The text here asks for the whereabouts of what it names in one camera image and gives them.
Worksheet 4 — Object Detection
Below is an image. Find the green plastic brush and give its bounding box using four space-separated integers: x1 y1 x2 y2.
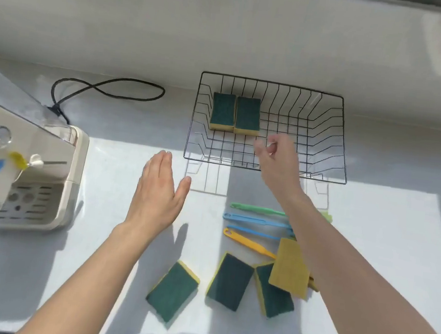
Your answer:
229 202 334 224

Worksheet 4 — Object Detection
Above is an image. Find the person's right hand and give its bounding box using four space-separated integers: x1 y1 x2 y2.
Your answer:
249 130 311 205

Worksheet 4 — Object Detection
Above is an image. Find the person's right forearm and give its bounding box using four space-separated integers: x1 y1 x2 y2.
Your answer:
266 189 441 334

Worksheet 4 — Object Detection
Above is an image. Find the black wire basket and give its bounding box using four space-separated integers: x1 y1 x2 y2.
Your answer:
182 70 357 185

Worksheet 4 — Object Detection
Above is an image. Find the person's left hand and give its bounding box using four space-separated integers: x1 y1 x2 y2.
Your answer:
124 147 195 241

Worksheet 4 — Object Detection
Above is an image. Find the yellow plastic brush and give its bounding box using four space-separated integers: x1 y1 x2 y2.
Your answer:
218 228 326 293

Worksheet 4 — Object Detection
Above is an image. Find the person's left forearm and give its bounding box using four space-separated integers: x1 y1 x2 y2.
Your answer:
15 211 153 334

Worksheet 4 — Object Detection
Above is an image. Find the black power cable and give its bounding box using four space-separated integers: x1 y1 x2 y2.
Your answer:
48 70 167 135

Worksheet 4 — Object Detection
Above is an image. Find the light blue plastic brush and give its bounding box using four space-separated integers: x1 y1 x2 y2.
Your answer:
226 225 297 243

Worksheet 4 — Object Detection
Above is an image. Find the green and yellow sponge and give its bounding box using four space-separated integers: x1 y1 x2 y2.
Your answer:
249 260 300 322
204 251 257 314
209 92 238 133
267 237 315 300
143 257 202 326
233 96 264 137

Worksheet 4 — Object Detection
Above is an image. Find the white water dispenser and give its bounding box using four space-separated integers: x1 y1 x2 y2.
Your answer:
0 57 98 239

